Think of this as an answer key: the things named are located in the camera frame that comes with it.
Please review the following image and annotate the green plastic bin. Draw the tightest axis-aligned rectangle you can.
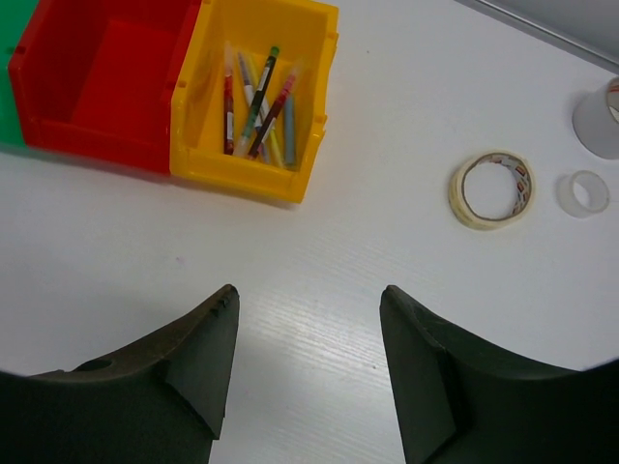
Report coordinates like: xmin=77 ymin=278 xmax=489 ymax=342
xmin=0 ymin=0 xmax=39 ymax=146

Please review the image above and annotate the red pen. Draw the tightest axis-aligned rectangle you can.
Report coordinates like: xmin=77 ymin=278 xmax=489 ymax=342
xmin=248 ymin=68 xmax=300 ymax=158
xmin=223 ymin=42 xmax=234 ymax=155

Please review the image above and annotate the red plastic bin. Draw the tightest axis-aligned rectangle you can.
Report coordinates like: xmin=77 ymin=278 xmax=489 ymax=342
xmin=9 ymin=0 xmax=200 ymax=175

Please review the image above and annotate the small white tape roll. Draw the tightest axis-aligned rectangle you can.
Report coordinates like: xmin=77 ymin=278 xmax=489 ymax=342
xmin=556 ymin=170 xmax=610 ymax=219

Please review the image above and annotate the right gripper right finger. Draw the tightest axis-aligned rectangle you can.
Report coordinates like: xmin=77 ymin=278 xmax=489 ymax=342
xmin=379 ymin=285 xmax=618 ymax=463

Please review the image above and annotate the large white tape roll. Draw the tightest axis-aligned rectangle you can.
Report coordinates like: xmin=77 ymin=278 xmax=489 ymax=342
xmin=572 ymin=76 xmax=618 ymax=160

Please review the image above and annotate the yellow plastic bin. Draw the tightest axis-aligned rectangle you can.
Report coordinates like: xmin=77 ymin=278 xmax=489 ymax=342
xmin=169 ymin=1 xmax=339 ymax=203

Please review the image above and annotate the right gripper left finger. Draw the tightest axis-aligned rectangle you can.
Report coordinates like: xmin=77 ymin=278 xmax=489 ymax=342
xmin=1 ymin=284 xmax=240 ymax=463

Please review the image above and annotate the yellow pen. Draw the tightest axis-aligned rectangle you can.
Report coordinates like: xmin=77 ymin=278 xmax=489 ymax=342
xmin=244 ymin=52 xmax=283 ymax=168

